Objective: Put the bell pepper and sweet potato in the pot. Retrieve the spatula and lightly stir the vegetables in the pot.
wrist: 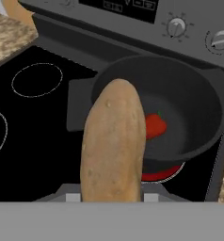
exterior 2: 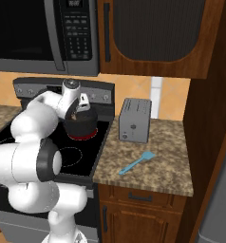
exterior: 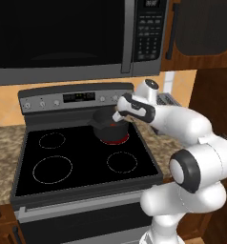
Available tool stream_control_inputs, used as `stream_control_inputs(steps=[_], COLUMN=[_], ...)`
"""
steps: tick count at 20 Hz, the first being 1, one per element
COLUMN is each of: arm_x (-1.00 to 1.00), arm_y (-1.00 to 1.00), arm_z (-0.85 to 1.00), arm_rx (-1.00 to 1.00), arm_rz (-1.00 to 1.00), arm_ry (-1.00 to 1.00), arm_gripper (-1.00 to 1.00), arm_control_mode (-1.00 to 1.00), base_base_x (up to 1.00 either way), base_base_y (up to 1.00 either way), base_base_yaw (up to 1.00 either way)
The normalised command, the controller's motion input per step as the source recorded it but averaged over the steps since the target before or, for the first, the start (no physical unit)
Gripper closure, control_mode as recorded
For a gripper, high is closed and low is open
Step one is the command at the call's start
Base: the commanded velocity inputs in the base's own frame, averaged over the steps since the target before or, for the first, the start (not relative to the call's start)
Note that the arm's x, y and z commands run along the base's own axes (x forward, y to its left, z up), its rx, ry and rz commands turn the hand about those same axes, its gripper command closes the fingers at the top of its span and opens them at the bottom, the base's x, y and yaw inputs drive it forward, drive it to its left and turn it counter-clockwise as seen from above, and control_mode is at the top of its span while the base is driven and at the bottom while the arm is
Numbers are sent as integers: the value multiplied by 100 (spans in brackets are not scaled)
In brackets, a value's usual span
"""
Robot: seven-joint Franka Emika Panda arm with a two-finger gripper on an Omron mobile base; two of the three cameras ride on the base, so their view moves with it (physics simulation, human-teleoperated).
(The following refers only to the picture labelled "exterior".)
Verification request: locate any black and grey microwave oven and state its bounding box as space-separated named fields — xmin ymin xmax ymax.
xmin=0 ymin=0 xmax=171 ymax=87

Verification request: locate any black and grey stove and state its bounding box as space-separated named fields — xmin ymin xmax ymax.
xmin=10 ymin=82 xmax=166 ymax=244

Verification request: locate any brown wooden tall cabinet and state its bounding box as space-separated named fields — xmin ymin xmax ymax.
xmin=177 ymin=67 xmax=227 ymax=244

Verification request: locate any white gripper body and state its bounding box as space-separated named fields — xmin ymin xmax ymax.
xmin=112 ymin=111 xmax=124 ymax=124

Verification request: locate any white wall plate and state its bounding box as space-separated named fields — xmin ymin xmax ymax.
xmin=163 ymin=71 xmax=176 ymax=95

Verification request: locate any black base cupboard handle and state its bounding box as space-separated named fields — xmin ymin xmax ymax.
xmin=11 ymin=225 xmax=22 ymax=244

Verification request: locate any grey oven door handle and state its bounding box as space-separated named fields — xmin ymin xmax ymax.
xmin=14 ymin=190 xmax=152 ymax=224

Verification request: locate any grey microwave door handle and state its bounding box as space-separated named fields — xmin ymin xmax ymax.
xmin=120 ymin=0 xmax=136 ymax=74

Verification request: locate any brown wooden base cupboard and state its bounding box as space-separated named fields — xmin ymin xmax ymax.
xmin=0 ymin=203 xmax=26 ymax=244

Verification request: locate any brown cupboard door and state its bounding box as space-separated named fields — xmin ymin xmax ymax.
xmin=160 ymin=0 xmax=227 ymax=71

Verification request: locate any black cooking pot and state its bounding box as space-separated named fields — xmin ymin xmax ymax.
xmin=88 ymin=106 xmax=131 ymax=145

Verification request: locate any black oven door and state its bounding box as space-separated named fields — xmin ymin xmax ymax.
xmin=17 ymin=201 xmax=155 ymax=244

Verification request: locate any grey small appliance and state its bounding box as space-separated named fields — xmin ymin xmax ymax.
xmin=155 ymin=91 xmax=182 ymax=108

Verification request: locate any black cupboard door handle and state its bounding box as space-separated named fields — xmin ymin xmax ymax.
xmin=165 ymin=2 xmax=180 ymax=61

